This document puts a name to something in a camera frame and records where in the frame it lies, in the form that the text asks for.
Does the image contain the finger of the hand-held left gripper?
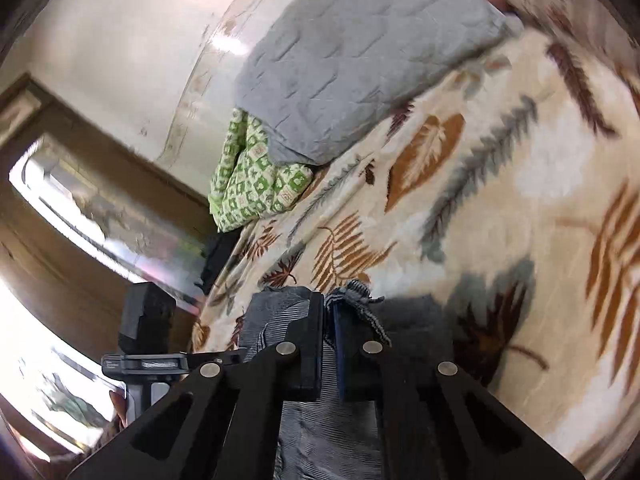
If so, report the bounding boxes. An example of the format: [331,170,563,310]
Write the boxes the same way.
[187,350,246,367]

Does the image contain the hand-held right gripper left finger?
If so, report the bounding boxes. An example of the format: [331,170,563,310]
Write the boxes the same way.
[67,291,326,480]

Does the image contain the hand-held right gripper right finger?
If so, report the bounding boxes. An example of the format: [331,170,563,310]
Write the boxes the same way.
[332,305,586,480]

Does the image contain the grey denim pants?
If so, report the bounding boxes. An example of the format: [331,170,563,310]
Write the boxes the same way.
[235,280,456,480]

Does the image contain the person's left hand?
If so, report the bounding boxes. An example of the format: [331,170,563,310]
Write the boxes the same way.
[107,389,129,431]

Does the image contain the black cloth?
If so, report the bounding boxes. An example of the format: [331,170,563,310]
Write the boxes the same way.
[200,230,241,296]

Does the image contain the green patterned cloth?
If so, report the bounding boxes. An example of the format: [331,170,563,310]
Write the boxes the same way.
[207,109,316,233]

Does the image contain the leaf print blanket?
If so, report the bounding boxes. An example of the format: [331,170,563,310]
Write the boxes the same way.
[187,25,640,480]

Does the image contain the grey quilted blanket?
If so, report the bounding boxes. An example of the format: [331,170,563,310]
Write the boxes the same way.
[234,0,523,167]

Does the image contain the wooden door frame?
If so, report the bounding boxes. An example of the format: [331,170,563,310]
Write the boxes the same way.
[0,72,216,361]

